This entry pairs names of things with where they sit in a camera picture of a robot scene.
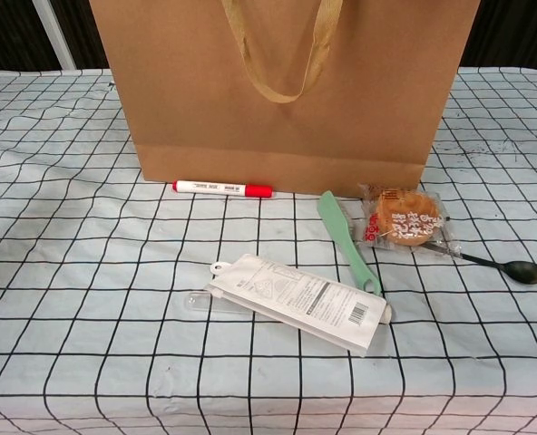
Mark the light green brush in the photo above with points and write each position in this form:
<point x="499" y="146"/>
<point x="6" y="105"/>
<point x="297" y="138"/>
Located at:
<point x="341" y="235"/>

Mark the white flat barcode package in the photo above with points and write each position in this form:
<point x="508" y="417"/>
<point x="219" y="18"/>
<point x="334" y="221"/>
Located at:
<point x="305" y="308"/>

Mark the black spoon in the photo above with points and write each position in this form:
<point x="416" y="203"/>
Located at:
<point x="527" y="273"/>

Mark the red and white marker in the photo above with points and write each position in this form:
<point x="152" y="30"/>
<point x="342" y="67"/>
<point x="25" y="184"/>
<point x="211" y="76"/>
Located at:
<point x="223" y="188"/>

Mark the round cake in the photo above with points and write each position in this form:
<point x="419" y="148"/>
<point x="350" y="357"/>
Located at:
<point x="407" y="219"/>

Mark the white partition frame post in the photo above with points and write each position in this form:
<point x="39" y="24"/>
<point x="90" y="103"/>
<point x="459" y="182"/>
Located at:
<point x="55" y="31"/>

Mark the brown paper bag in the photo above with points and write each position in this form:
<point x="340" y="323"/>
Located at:
<point x="377" y="113"/>

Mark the checkered white tablecloth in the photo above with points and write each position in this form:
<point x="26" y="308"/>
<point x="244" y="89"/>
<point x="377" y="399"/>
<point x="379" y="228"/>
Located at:
<point x="91" y="340"/>

